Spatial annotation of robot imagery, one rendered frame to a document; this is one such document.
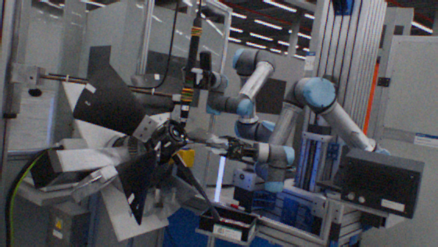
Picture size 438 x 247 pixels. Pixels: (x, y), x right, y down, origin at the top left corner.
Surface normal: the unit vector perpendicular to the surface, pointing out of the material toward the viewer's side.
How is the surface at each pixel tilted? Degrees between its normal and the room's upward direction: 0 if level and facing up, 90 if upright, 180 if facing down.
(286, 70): 90
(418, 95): 90
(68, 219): 90
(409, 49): 90
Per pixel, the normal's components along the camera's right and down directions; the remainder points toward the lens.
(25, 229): 0.83, 0.17
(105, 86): 0.59, -0.08
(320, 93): 0.15, 0.03
